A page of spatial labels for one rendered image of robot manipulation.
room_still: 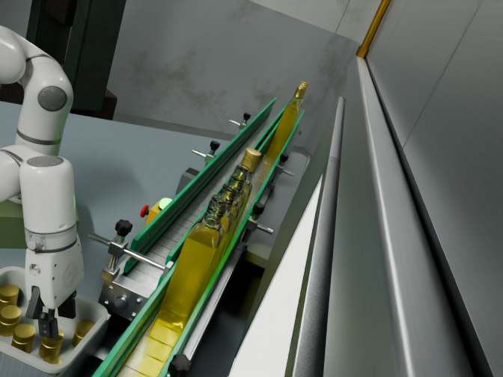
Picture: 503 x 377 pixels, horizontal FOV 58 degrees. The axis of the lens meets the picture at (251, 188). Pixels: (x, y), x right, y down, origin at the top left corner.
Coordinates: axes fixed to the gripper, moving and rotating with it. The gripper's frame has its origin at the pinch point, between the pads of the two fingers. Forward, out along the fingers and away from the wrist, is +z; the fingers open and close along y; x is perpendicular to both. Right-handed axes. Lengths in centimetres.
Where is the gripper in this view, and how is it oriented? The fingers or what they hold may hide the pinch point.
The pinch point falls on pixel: (58, 317)
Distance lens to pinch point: 87.9
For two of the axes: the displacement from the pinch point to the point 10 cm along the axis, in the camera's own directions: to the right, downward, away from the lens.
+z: -1.0, 9.2, 3.7
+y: 1.7, -3.5, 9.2
